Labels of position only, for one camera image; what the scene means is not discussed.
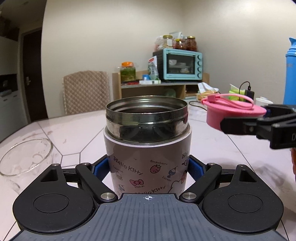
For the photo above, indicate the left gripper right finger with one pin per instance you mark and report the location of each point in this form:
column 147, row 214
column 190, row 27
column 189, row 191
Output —
column 206, row 177

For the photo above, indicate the pink jar lid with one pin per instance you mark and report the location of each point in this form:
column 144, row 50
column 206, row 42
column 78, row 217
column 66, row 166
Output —
column 230, row 105

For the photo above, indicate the glass jar red contents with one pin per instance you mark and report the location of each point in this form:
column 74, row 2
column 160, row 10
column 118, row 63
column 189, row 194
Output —
column 191, row 44

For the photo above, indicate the blue thermos flask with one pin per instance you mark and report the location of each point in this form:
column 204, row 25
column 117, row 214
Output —
column 290, row 80

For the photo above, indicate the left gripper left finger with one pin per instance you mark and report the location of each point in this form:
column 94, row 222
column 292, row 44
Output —
column 90, row 177

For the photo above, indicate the wooden shelf rack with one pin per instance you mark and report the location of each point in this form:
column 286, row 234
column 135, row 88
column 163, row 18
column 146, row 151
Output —
column 181, row 89

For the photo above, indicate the person right hand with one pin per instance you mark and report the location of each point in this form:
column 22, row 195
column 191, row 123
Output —
column 293, row 156

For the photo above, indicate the Hello Kitty thermos jar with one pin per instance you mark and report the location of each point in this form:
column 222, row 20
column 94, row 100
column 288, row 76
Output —
column 148, row 142

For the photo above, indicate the yellow snack bag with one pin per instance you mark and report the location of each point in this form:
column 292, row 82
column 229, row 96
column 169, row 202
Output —
column 203, row 95

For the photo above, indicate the white mug behind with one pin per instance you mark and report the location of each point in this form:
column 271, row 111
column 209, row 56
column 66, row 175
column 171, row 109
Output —
column 261, row 101

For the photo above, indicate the glass jar light contents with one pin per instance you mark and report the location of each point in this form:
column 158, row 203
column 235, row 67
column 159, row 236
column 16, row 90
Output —
column 168, row 41

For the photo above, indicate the black power adapter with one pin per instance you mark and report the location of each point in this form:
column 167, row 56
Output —
column 249, row 94

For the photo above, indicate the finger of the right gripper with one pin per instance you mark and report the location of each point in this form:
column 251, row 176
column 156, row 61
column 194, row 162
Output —
column 240, row 126
column 278, row 109

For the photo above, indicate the dark red glass jar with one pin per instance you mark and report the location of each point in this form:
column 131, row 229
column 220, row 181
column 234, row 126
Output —
column 180, row 44

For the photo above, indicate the orange lid pickle jar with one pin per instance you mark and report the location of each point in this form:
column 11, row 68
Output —
column 127, row 72

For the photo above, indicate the teal toaster oven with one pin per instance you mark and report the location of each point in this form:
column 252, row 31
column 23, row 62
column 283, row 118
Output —
column 179, row 65

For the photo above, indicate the clear dimpled glass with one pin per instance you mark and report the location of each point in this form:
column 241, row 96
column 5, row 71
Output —
column 27, row 156

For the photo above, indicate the white grey cabinet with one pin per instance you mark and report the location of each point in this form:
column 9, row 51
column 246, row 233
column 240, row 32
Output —
column 12, row 117

